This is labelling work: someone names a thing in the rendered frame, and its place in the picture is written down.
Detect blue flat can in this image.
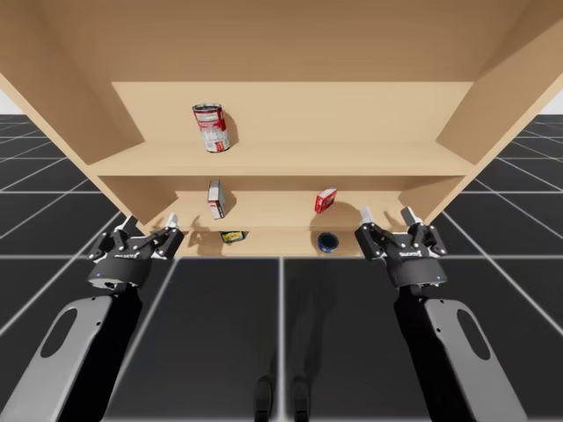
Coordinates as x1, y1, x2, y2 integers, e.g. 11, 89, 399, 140
317, 231, 341, 256

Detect red and white carton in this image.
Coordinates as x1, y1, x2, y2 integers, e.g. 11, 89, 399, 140
207, 179, 228, 220

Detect red and white can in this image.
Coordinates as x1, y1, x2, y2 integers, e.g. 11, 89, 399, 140
191, 102, 231, 154

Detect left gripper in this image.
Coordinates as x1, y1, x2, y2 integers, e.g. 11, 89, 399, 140
85, 212, 186, 290

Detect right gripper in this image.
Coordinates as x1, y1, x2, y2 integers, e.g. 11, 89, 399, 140
354, 206, 449, 290

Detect pale wooden shelf unit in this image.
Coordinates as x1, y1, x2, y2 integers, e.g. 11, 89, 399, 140
0, 0, 563, 258

